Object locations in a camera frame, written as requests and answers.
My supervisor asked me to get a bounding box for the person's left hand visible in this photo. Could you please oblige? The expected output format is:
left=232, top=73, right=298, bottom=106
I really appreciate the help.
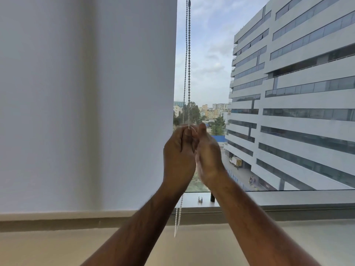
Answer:
left=163, top=126, right=200, bottom=184

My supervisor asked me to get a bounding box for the person's right hand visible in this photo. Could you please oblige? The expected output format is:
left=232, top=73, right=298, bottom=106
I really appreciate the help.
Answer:
left=192, top=123, right=227, bottom=186

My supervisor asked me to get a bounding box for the white beaded blind chain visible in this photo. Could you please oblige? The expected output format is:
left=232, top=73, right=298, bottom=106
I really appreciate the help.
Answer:
left=174, top=0, right=192, bottom=238

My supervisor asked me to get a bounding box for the person's right forearm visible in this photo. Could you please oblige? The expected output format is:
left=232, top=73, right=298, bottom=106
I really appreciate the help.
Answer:
left=205, top=171, right=323, bottom=266

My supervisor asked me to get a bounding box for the person's left forearm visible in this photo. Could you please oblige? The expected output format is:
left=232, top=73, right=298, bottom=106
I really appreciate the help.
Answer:
left=80, top=174, right=192, bottom=266

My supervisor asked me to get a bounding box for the large grey office building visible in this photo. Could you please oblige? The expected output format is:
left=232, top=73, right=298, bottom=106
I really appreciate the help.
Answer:
left=224, top=0, right=355, bottom=191

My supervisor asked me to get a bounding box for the white roller blind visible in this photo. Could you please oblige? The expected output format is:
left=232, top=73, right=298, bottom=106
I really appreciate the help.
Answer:
left=0, top=0, right=178, bottom=214

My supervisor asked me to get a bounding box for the grey window frame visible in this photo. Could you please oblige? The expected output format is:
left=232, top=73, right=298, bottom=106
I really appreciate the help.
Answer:
left=171, top=189, right=355, bottom=222

